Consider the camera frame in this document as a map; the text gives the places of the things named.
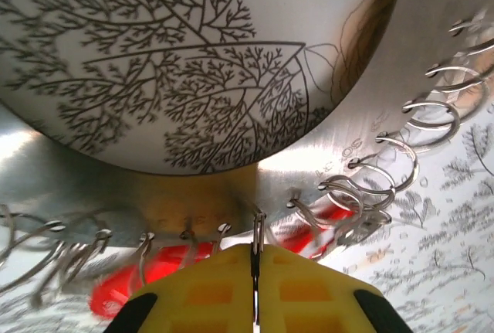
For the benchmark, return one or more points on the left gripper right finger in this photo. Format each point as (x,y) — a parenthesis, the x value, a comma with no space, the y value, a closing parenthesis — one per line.
(308,302)

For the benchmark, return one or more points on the steel keyring disc with rings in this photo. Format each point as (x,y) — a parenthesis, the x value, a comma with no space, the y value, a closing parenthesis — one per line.
(328,163)

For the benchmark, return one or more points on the red tagged key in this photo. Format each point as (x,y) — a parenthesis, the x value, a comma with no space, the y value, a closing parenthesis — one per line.
(116,298)
(332,217)

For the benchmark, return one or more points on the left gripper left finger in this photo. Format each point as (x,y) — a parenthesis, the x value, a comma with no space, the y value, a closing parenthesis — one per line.
(200,302)

